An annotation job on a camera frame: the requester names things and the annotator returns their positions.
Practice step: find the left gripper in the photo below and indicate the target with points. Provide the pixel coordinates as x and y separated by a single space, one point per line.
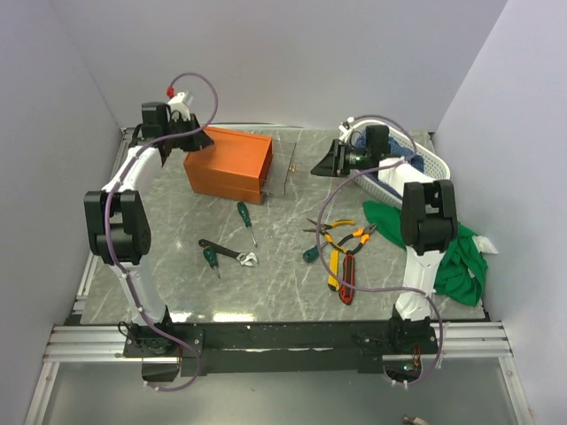
198 141

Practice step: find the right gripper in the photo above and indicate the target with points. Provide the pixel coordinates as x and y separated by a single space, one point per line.
333 163

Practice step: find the orange drawer box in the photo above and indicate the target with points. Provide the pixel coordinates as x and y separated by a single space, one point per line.
234 167

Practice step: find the clear acrylic drawer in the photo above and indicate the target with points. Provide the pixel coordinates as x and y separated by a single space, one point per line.
283 168

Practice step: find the yellow needle-nose pliers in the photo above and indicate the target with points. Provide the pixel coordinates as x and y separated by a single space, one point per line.
324 228

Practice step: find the long green screwdriver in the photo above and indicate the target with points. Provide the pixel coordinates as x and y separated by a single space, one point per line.
245 215

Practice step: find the stubby green screwdriver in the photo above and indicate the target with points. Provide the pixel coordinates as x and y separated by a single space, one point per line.
312 254

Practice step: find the small green screwdriver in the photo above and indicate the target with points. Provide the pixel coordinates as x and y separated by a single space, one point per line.
210 256

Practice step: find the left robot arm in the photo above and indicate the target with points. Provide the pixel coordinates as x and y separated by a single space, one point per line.
118 228

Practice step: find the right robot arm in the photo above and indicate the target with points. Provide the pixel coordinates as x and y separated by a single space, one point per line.
428 214

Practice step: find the white plastic basket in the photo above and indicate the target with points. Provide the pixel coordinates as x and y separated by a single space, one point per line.
433 166

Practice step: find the yellow utility knife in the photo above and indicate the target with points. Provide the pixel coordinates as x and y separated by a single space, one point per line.
332 282

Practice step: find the black adjustable wrench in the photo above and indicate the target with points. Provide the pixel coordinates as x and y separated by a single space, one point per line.
245 259

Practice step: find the red black utility knife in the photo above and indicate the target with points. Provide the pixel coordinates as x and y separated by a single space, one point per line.
346 292

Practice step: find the green cloth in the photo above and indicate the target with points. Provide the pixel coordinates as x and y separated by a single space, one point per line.
462 272

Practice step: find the white crumpled paper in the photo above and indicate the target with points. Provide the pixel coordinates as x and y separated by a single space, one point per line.
484 245

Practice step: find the black base bar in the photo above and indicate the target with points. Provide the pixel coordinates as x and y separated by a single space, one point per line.
270 347

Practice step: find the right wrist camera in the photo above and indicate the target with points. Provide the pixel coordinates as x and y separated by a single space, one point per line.
346 129

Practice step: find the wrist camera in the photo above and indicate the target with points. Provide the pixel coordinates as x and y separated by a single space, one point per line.
346 129
178 104

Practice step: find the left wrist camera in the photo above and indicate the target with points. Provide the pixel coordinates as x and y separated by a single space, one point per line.
178 104

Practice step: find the orange-handled cutting pliers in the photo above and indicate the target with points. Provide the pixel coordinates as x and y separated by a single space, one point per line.
362 234

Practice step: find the aluminium rail frame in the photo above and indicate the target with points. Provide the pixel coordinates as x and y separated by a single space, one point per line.
86 380

